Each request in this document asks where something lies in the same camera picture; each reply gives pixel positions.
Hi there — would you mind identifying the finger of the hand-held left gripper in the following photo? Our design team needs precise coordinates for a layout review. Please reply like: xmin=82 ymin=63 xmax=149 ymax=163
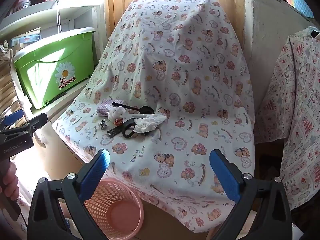
xmin=22 ymin=113 xmax=48 ymax=133
xmin=0 ymin=110 xmax=24 ymax=130

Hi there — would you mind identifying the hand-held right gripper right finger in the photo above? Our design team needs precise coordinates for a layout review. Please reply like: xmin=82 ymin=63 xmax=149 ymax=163
xmin=209 ymin=149 xmax=293 ymax=240

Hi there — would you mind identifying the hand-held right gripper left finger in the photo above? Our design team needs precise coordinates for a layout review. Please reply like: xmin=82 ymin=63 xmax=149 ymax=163
xmin=27 ymin=149 xmax=112 ymax=240

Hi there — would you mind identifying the pink plastic mesh basket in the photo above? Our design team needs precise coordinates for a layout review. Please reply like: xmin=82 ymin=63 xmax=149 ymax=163
xmin=84 ymin=179 xmax=145 ymax=240

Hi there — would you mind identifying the dark strap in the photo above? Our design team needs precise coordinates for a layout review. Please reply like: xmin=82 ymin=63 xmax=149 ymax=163
xmin=122 ymin=118 xmax=143 ymax=139

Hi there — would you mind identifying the small white tissue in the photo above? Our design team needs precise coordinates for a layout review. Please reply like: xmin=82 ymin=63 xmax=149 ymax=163
xmin=105 ymin=104 xmax=129 ymax=121

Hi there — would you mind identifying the large white tissue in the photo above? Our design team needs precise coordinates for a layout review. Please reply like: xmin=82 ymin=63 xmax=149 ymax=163
xmin=133 ymin=113 xmax=167 ymax=133

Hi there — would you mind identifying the person's left hand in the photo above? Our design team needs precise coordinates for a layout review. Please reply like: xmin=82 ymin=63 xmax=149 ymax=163
xmin=0 ymin=163 xmax=18 ymax=195

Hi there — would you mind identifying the cream cabinet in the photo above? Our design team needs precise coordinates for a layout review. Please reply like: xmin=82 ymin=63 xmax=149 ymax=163
xmin=30 ymin=79 xmax=100 ymax=180

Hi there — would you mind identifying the black sachet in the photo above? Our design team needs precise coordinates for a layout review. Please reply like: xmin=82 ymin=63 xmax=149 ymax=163
xmin=106 ymin=126 xmax=124 ymax=137

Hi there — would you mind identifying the green plastic tub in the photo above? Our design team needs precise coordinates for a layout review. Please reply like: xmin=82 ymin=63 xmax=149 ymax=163
xmin=11 ymin=27 xmax=97 ymax=110

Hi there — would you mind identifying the pink checkered tissue pack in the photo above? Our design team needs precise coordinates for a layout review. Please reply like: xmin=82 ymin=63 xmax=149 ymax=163
xmin=97 ymin=99 xmax=125 ymax=117

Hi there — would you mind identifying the black plastic spoon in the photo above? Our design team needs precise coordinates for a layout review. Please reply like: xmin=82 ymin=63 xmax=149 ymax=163
xmin=111 ymin=102 xmax=155 ymax=114

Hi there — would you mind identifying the white shelf unit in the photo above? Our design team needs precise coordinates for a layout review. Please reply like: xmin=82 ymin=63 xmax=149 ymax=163
xmin=0 ymin=0 xmax=105 ymax=115

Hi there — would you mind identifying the bear print cloth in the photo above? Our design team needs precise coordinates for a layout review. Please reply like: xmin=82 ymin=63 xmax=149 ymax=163
xmin=51 ymin=0 xmax=255 ymax=233

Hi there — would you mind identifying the pink patchwork print cloth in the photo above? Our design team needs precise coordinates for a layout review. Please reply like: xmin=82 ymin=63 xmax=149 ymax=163
xmin=254 ymin=31 xmax=320 ymax=210

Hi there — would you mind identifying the wooden door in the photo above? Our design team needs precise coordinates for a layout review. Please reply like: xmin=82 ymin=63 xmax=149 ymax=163
xmin=105 ymin=0 xmax=247 ymax=50

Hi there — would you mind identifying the white rough pillar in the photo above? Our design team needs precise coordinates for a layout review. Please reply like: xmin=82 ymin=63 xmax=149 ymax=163
xmin=242 ymin=0 xmax=315 ymax=85

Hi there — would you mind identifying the blue checkered cloth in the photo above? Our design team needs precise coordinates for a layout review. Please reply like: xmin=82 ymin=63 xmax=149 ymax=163
xmin=287 ymin=0 xmax=314 ymax=18

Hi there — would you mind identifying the white hanging cord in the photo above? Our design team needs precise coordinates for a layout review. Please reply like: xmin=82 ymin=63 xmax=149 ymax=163
xmin=56 ymin=9 xmax=63 ymax=34

